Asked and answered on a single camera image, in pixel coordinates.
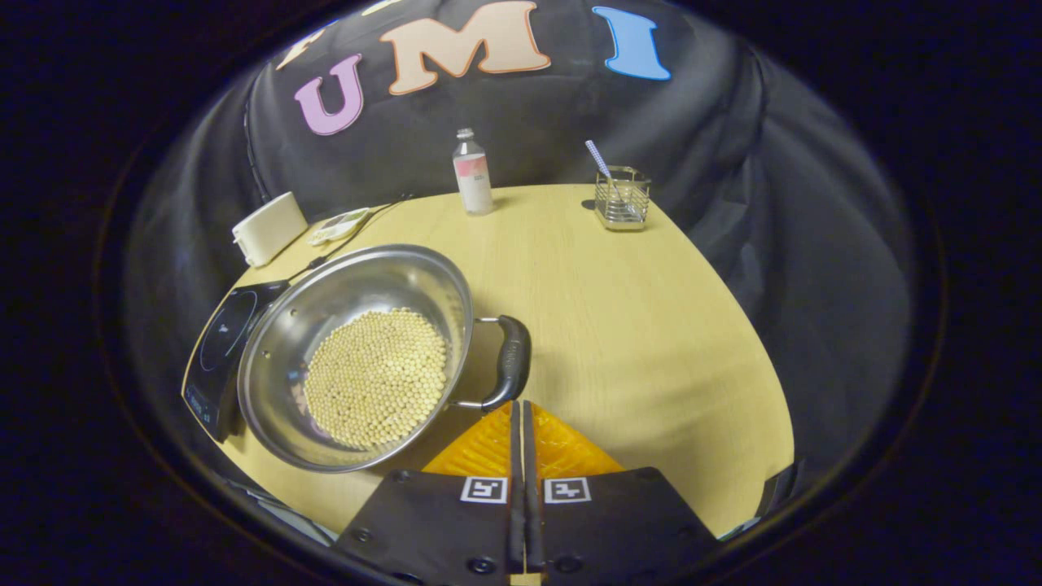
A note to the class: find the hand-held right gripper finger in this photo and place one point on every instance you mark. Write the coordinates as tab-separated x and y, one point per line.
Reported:
515	505
531	505

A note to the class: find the black induction cooktop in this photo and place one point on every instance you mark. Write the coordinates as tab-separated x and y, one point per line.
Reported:
224	342

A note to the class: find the pile of yellow beans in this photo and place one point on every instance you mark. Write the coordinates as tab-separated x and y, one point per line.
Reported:
378	378

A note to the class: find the clear bottle with pink label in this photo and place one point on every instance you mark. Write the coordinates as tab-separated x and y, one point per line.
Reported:
474	183

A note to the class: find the white divided seasoning tray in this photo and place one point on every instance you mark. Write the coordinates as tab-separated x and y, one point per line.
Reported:
338	226

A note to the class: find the white toaster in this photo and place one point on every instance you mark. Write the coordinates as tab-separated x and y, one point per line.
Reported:
269	228

